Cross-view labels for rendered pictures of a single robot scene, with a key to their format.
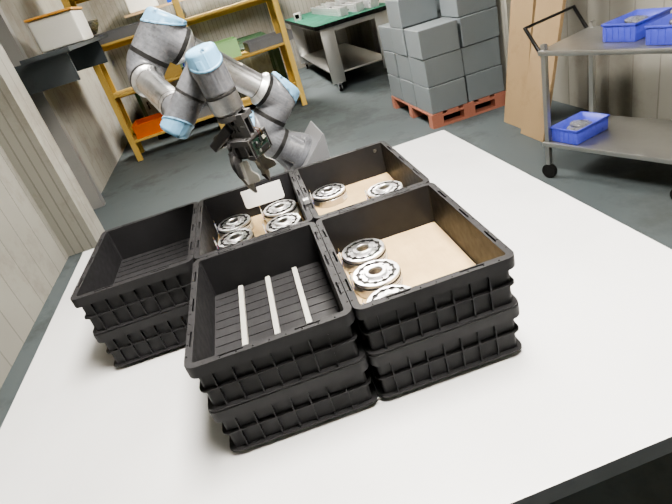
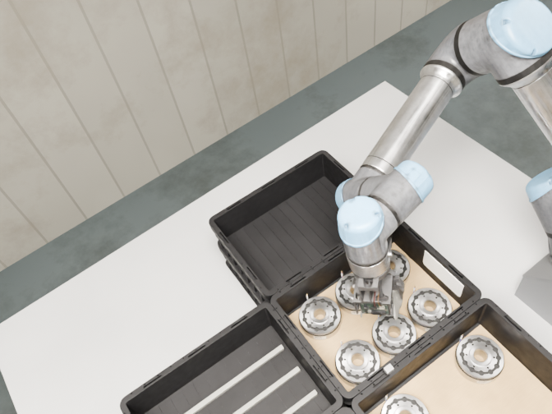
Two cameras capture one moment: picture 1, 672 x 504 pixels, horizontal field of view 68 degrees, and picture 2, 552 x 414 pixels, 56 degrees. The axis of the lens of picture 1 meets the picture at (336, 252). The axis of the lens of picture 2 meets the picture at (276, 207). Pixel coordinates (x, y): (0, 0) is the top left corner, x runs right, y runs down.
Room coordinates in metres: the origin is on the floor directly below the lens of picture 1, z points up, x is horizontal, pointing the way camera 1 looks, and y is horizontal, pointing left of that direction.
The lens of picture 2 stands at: (0.92, -0.25, 2.04)
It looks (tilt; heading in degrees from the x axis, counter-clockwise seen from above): 52 degrees down; 69
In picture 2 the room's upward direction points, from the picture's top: 12 degrees counter-clockwise
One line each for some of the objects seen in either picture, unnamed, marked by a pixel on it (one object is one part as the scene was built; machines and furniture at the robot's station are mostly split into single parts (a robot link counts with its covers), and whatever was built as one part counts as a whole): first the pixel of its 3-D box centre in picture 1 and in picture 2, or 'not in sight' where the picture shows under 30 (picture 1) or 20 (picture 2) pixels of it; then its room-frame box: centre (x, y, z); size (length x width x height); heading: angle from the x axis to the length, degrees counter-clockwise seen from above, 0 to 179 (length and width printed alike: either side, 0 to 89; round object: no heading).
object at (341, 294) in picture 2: (235, 238); (356, 291); (1.27, 0.26, 0.86); 0.10 x 0.10 x 0.01
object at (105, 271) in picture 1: (152, 263); (300, 229); (1.25, 0.49, 0.87); 0.40 x 0.30 x 0.11; 4
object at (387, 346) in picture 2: (283, 222); (393, 333); (1.28, 0.12, 0.86); 0.10 x 0.10 x 0.01
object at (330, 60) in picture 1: (336, 38); not in sight; (7.89, -0.91, 0.49); 2.69 x 1.04 x 0.97; 6
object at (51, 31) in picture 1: (61, 29); not in sight; (5.10, 1.75, 1.54); 0.48 x 0.40 x 0.27; 6
